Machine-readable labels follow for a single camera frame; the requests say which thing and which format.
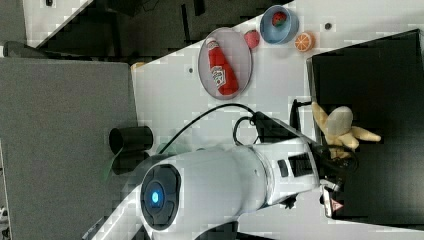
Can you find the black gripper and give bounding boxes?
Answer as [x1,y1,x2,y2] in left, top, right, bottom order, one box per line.
[311,143,359,178]

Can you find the yellow plush peeled banana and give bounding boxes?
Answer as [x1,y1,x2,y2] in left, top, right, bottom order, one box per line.
[311,102,381,151]

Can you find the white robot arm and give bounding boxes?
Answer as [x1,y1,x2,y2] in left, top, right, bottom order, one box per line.
[82,112,334,240]

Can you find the orange slice toy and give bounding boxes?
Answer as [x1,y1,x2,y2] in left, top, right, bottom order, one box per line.
[295,32,315,52]

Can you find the red ketchup bottle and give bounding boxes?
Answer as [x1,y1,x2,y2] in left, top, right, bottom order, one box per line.
[206,37,239,96]

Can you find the blue bowl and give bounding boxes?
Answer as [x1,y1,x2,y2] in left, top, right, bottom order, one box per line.
[260,5,299,44]

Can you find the red toy strawberry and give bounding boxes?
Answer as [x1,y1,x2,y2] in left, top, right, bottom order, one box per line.
[244,30,260,49]

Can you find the grey oval plate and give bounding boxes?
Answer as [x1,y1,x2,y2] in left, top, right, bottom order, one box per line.
[197,27,252,100]

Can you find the red strawberry in bowl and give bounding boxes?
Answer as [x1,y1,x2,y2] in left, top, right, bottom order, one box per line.
[272,12,287,27]

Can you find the black cylindrical cup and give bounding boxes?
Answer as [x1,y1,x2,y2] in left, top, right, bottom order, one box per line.
[109,126,153,154]

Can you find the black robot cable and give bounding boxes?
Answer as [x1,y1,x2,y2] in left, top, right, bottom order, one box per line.
[158,103,258,155]

